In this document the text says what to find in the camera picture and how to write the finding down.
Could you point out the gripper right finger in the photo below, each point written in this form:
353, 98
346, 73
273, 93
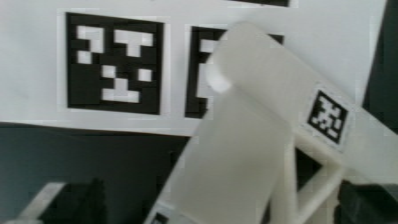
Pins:
366, 204

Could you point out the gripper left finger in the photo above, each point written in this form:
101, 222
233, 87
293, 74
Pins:
66, 204

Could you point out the white chair back frame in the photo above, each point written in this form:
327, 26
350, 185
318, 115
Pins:
286, 140

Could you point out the white marker base plate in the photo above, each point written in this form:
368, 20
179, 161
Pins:
103, 57

